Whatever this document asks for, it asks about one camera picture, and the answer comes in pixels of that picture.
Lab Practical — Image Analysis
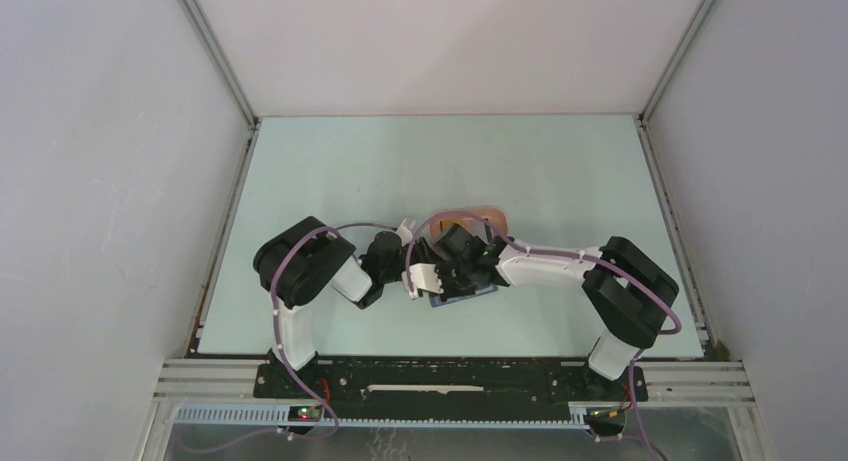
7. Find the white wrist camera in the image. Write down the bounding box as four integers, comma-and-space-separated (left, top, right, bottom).
402, 263, 444, 299
395, 218, 417, 246

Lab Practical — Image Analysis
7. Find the blue card holder wallet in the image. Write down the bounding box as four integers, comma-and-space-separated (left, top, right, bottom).
428, 286, 498, 308

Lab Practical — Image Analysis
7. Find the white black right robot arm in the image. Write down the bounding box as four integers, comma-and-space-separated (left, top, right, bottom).
432, 224, 681, 399

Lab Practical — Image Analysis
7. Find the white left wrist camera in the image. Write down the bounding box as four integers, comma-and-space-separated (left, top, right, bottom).
395, 218, 417, 246

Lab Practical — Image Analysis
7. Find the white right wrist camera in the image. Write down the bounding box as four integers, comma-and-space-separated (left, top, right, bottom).
402, 263, 444, 299

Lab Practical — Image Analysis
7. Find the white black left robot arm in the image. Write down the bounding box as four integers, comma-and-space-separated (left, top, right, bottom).
252, 216, 416, 398

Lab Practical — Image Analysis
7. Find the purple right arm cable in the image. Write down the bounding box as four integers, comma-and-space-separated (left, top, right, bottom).
404, 209, 684, 461

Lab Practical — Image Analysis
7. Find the blue-white cable duct strip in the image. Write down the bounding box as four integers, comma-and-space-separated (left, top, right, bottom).
172, 403, 588, 429

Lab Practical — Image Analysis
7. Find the aluminium frame rail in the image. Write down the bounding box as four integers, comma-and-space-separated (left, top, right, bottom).
153, 358, 757, 410

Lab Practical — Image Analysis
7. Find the pink oval tray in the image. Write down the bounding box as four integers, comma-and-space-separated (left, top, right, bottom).
422, 206, 509, 242

